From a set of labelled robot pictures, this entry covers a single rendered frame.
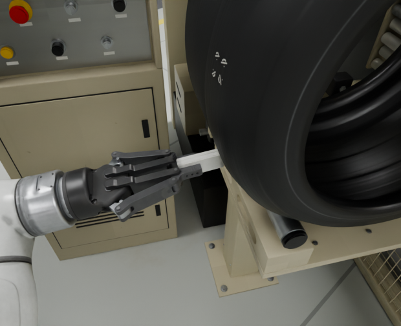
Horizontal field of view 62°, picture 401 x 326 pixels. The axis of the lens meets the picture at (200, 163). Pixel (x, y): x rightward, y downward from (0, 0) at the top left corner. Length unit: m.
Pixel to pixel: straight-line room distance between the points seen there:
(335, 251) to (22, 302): 0.54
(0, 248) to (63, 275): 1.15
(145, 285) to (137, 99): 0.84
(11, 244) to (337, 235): 0.58
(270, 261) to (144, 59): 0.69
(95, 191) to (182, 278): 1.08
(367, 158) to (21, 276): 0.64
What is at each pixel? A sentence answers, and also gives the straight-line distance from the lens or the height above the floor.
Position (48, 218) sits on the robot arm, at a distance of 0.51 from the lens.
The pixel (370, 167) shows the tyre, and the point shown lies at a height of 0.92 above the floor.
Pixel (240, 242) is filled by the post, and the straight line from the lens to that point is 1.30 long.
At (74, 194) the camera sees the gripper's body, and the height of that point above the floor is 1.03.
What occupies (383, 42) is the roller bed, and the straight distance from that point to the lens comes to 1.07.
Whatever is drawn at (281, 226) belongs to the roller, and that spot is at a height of 0.91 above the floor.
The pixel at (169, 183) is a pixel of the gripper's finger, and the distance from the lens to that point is 0.48.
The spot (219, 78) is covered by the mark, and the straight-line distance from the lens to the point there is 0.36.
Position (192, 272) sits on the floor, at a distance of 1.55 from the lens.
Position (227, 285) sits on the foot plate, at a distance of 1.52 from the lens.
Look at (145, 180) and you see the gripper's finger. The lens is 0.49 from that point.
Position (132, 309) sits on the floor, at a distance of 1.51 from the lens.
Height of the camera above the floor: 1.39
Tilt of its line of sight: 45 degrees down
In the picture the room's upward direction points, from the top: straight up
